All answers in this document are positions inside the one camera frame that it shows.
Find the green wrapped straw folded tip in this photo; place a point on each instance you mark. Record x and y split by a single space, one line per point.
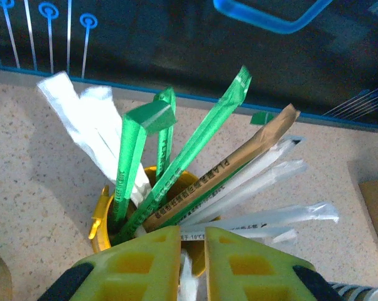
129 156

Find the green wrapped straw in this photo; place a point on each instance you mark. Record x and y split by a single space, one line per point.
217 119
261 118
165 147

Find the yellow metal bucket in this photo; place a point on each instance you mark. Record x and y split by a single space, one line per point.
104 232

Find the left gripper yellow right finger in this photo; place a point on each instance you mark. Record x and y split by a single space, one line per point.
220 251

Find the white paper wrapped straw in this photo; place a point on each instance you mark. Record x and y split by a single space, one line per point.
63 100
98 106

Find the brown paper wrapped straw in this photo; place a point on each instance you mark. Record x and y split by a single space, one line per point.
239 153

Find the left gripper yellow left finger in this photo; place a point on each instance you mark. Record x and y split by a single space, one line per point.
164 251

